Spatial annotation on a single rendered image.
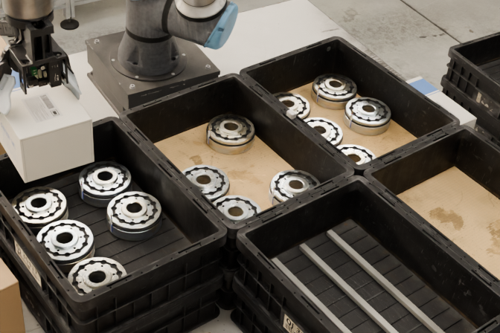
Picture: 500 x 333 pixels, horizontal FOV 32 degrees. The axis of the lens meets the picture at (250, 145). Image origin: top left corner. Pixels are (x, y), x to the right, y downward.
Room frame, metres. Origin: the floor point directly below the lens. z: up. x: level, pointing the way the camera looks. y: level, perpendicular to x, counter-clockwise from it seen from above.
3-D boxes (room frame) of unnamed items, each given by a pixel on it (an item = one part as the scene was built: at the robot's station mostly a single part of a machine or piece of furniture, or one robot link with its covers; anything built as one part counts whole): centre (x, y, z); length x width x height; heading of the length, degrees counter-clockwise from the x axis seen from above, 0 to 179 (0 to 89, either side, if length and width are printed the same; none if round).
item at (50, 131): (1.13, 0.36, 1.09); 0.20 x 0.12 x 0.09; 35
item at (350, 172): (1.32, 0.03, 0.92); 0.40 x 0.30 x 0.02; 40
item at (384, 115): (1.56, -0.26, 0.86); 0.10 x 0.10 x 0.01
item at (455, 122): (1.51, -0.20, 0.92); 0.40 x 0.30 x 0.02; 40
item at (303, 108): (1.55, -0.07, 0.86); 0.10 x 0.10 x 0.01
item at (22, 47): (1.11, 0.35, 1.25); 0.09 x 0.08 x 0.12; 35
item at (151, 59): (1.77, 0.27, 0.85); 0.15 x 0.15 x 0.10
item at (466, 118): (1.71, -0.42, 0.75); 0.20 x 0.12 x 0.09; 37
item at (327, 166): (1.32, 0.03, 0.87); 0.40 x 0.30 x 0.11; 40
